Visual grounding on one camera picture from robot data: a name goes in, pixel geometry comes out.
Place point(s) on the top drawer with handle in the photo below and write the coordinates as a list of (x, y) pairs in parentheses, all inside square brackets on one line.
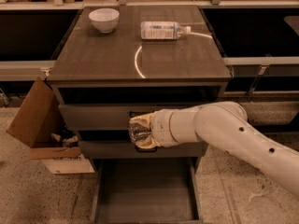
[(86, 117)]

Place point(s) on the drawer with handle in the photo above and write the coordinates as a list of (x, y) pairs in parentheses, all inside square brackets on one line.
[(86, 117), (126, 150)]

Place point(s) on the middle drawer with handle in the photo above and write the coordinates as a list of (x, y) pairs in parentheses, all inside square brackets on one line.
[(126, 150)]

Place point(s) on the dark wooden drawer cabinet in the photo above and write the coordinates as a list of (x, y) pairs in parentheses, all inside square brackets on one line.
[(123, 68)]

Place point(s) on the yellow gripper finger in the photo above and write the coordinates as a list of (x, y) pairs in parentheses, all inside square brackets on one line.
[(146, 142), (142, 121)]

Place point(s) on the open cardboard box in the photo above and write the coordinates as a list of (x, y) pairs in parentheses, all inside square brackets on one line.
[(35, 122)]

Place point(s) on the white ceramic bowl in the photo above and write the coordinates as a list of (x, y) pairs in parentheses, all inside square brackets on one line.
[(104, 20)]

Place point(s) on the labelled plastic bottle on counter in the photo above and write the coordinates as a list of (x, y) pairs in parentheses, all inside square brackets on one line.
[(163, 30)]

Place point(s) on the crinkled clear water bottle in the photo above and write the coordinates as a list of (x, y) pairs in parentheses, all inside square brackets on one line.
[(138, 132)]

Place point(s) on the open bottom drawer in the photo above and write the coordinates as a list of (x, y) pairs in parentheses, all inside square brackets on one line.
[(146, 191)]

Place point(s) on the crumpled trash in box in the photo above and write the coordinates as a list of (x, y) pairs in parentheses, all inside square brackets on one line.
[(65, 142)]

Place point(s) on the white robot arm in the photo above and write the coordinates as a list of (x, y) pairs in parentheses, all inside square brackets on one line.
[(223, 125)]

